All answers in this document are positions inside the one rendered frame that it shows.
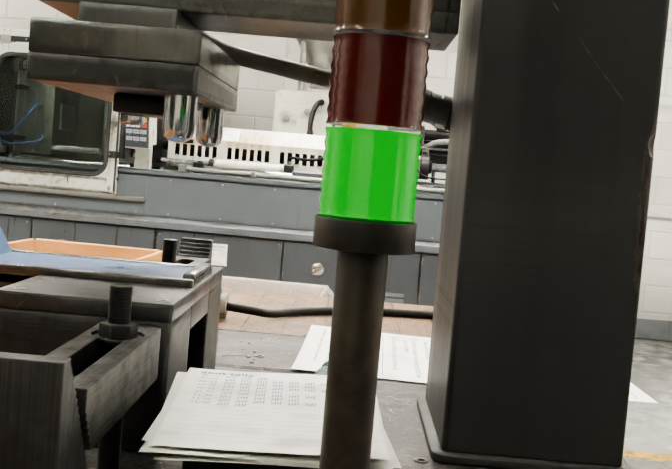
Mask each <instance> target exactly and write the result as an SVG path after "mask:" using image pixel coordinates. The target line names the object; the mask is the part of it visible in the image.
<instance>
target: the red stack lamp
mask: <svg viewBox="0 0 672 469"><path fill-rule="evenodd" d="M333 42H334V45H333V48H332V57H333V59H332V62H331V65H330V67H331V76H330V79H329V83H330V90H329V92H328V98H329V103H328V106H327V114H328V117H327V120H326V124H331V125H338V126H345V127H354V128H367V129H379V130H389V131H407V132H422V131H423V129H422V122H423V119H424V112H423V108H424V105H425V96H424V95H425V92H426V89H427V86H426V78H427V75H428V69H427V65H428V62H429V53H428V51H429V48H430V45H431V44H430V43H429V42H427V41H424V40H421V39H417V38H412V37H406V36H399V35H391V34H380V33H341V34H336V35H334V36H333Z"/></svg>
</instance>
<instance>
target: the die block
mask: <svg viewBox="0 0 672 469"><path fill-rule="evenodd" d="M221 287H222V281H221V282H220V283H218V284H217V285H216V286H215V287H214V288H212V289H211V290H210V291H209V292H208V293H206V294H205V295H204V296H203V297H202V298H201V299H199V300H198V301H197V302H196V303H195V304H193V305H192V306H191V307H190V308H189V309H188V310H186V311H185V312H184V313H183V314H182V315H180V316H179V317H178V318H177V319H176V320H175V321H173V322H172V323H168V322H156V321H145V320H134V319H131V321H132V322H135V323H138V324H139V325H149V326H153V327H158V328H161V337H160V350H159V363H158V376H157V380H156V381H155V382H154V383H153V384H152V385H151V386H150V387H149V388H148V389H147V390H146V391H145V392H144V393H143V395H142V396H141V397H140V398H139V399H138V400H137V401H136V402H135V403H134V404H133V405H132V406H131V407H130V408H129V409H128V411H127V412H126V413H125V414H124V415H123V428H122V442H121V451H132V452H138V451H139V450H140V448H141V447H142V445H143V444H144V442H145V441H144V440H142V438H143V437H144V435H145V434H146V432H147V431H148V429H149V428H150V426H151V425H152V423H153V422H154V420H155V419H156V417H157V416H158V415H159V413H160V412H161V410H162V408H163V406H164V403H165V401H166V398H167V396H168V394H169V391H170V389H171V386H172V384H173V381H174V379H175V376H176V374H177V372H187V371H188V370H189V368H190V367H191V368H201V369H213V370H215V362H216V350H217V337H218V324H219V312H220V299H221ZM105 320H108V317H100V316H88V315H77V314H66V313H55V312H43V311H32V310H21V309H9V308H0V352H8V353H19V354H30V355H42V356H45V355H47V354H49V353H50V352H52V351H54V350H55V349H57V348H59V347H60V346H62V345H64V344H65V343H67V342H69V341H70V340H72V339H74V338H75V337H77V336H79V335H80V334H82V333H83V332H85V331H87V330H88V329H90V328H92V327H93V326H95V325H97V324H98V323H99V322H102V321H105Z"/></svg>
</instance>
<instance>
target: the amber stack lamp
mask: <svg viewBox="0 0 672 469"><path fill-rule="evenodd" d="M433 1H434V0H337V1H336V10H337V12H336V15H335V17H334V19H335V28H334V31H333V33H334V34H335V35H336V34H341V33H380V34H391V35H399V36H406V37H412V38H417V39H421V40H424V41H427V42H430V41H431V36H430V31H431V29H432V20H431V18H432V15H433V12H434V9H433Z"/></svg>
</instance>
